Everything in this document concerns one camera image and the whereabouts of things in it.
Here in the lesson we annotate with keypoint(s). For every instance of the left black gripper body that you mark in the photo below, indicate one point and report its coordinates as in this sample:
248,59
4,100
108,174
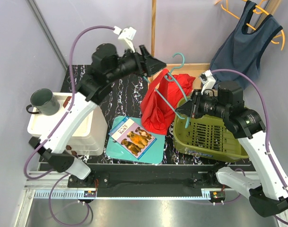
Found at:
140,66

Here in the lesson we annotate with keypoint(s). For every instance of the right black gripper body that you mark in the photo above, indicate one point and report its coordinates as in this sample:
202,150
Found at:
202,104

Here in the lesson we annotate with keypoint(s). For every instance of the red tank top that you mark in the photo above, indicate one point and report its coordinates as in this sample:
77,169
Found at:
162,104

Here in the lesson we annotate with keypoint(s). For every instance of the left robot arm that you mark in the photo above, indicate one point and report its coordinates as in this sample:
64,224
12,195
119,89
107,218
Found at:
106,67

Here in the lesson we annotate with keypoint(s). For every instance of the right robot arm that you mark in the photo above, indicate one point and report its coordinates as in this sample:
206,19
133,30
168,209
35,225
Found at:
268,196

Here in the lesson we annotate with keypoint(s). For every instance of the navy blue tank top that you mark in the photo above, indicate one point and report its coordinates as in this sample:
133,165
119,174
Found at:
242,51

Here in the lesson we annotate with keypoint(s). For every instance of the olive green plastic basket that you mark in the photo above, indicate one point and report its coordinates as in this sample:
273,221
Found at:
206,137

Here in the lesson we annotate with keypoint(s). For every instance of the wooden clothes rack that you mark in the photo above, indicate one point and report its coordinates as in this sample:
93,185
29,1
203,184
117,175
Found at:
192,31

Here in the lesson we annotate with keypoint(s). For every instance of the teal cutting mat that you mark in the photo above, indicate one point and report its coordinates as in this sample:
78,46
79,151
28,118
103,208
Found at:
153,156

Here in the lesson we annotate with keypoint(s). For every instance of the dog picture book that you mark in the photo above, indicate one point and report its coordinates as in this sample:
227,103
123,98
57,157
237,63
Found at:
132,137

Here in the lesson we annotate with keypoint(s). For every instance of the brown red small block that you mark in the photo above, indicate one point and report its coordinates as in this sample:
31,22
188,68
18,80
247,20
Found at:
66,103

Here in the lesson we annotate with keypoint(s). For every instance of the white plastic storage box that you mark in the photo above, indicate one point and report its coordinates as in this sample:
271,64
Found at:
89,137

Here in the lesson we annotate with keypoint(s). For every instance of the dark green metal mug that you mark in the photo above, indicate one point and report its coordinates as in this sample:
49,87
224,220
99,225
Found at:
43,102

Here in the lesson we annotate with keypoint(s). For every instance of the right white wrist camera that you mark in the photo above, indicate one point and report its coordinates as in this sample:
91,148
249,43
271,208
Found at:
207,80

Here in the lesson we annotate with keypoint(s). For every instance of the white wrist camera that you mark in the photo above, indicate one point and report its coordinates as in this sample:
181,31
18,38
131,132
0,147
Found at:
207,80
126,36

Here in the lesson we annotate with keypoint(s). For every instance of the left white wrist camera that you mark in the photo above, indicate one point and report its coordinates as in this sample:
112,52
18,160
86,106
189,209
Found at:
126,36

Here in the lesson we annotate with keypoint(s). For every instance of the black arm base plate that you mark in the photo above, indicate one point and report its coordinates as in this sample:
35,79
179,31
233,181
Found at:
147,181

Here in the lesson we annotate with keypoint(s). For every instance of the aluminium rail frame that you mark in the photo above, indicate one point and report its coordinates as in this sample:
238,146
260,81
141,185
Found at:
48,202

